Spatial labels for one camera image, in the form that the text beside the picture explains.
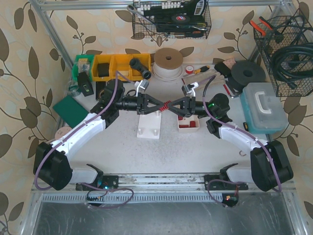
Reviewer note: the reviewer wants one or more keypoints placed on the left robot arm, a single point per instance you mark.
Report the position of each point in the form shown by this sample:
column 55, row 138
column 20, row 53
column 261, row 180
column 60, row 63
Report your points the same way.
column 52, row 161

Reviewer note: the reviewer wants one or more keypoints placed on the black foam disc spool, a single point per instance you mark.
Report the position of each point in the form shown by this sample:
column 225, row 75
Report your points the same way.
column 245, row 72

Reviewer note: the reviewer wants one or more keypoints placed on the small yellow black screwdriver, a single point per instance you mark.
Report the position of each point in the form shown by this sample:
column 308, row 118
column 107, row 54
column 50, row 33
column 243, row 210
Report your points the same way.
column 245, row 125

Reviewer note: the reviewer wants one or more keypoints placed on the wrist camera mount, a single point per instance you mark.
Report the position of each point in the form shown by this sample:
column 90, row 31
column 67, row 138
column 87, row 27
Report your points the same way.
column 189, row 89
column 141, row 86

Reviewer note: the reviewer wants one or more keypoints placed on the teal clear toolbox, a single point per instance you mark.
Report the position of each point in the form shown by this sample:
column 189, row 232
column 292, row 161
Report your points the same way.
column 262, row 109

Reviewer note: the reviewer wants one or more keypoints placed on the black tape roll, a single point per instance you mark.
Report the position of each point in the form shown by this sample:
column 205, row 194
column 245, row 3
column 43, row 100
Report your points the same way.
column 180, row 19

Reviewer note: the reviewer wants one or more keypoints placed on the black brush block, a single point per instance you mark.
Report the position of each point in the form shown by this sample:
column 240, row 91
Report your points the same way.
column 224, row 67

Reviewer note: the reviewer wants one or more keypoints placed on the white spring tray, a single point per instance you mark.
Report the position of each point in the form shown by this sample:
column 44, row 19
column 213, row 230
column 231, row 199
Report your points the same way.
column 188, row 125

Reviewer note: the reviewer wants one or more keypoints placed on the white peg base plate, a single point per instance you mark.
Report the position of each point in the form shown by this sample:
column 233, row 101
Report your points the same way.
column 149, row 126

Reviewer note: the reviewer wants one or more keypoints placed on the centre wire basket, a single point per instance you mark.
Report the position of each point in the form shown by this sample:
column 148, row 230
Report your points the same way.
column 160, row 11

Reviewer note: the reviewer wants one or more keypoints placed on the large red spring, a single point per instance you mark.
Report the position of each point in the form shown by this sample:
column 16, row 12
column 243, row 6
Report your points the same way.
column 165, row 106

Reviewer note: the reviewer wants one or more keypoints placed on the silver wrench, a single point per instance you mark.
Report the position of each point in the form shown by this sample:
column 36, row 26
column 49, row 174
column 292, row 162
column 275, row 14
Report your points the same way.
column 133, row 10

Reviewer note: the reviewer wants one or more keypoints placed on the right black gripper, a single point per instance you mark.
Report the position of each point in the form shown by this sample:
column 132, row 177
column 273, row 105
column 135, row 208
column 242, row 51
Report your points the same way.
column 190, row 106

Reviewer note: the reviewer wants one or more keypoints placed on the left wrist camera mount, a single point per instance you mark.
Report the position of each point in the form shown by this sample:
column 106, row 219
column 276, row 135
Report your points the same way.
column 141, row 86

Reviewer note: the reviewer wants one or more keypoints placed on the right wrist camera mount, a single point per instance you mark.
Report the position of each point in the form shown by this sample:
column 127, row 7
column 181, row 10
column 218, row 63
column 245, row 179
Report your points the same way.
column 189, row 89

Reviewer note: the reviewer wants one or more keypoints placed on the green storage bin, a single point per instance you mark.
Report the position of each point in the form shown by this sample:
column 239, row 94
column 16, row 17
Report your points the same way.
column 82, row 63

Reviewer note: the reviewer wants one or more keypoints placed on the orange handled pliers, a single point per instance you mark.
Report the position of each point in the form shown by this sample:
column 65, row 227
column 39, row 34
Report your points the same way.
column 258, row 27

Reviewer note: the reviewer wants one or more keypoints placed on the clear glass jar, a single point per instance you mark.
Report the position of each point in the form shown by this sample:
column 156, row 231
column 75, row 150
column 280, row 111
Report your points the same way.
column 73, row 89

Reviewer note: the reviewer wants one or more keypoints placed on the right wire basket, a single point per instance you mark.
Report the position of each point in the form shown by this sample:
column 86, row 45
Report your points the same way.
column 288, row 55

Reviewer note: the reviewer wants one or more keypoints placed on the red white tape roll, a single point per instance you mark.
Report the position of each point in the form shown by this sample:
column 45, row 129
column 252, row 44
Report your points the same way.
column 189, row 69

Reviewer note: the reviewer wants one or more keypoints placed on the green plastic case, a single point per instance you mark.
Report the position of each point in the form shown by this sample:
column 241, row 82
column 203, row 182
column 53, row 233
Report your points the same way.
column 70, row 111

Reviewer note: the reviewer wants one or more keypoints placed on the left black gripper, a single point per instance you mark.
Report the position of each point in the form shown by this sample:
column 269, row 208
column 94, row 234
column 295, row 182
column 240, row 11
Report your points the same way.
column 141, row 104

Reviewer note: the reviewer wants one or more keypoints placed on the yellow bin with card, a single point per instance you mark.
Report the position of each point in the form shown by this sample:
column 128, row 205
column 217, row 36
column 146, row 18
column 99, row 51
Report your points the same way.
column 121, row 63

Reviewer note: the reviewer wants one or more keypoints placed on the wire basket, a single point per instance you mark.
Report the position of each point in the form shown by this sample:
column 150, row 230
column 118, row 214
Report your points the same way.
column 160, row 11
column 288, row 55

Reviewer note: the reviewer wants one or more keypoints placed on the black green meter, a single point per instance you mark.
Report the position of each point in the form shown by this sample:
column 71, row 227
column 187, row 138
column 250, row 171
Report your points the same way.
column 84, row 84

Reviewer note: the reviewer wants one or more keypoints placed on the grey pipe fitting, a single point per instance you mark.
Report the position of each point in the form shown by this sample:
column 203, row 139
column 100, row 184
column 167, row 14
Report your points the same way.
column 137, row 65

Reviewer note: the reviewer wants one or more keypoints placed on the white cable spool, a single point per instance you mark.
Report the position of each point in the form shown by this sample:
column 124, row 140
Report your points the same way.
column 167, row 65

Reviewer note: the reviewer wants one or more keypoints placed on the black ribbed block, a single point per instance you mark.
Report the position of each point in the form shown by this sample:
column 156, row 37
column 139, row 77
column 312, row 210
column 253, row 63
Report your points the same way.
column 99, row 86

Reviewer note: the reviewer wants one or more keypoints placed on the round beige power socket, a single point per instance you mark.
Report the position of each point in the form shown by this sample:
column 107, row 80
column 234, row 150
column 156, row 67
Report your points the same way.
column 62, row 131

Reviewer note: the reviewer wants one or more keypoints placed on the white work glove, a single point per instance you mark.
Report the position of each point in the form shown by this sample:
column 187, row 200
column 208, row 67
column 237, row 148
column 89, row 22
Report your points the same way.
column 203, row 77

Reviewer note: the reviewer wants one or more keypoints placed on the red handled tool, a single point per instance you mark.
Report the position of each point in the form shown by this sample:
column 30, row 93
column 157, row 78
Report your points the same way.
column 231, row 92

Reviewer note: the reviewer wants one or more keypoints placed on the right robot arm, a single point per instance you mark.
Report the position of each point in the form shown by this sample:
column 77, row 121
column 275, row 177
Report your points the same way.
column 268, row 167

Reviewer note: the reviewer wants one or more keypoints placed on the aluminium front rail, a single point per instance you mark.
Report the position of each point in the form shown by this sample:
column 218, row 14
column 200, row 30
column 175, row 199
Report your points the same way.
column 164, row 183

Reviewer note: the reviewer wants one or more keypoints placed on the yellow bin with pipe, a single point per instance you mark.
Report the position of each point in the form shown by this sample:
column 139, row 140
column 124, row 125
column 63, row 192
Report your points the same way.
column 145, row 59

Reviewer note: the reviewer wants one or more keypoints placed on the yellow bin with black box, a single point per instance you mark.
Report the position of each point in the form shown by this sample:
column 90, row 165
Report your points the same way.
column 100, row 68

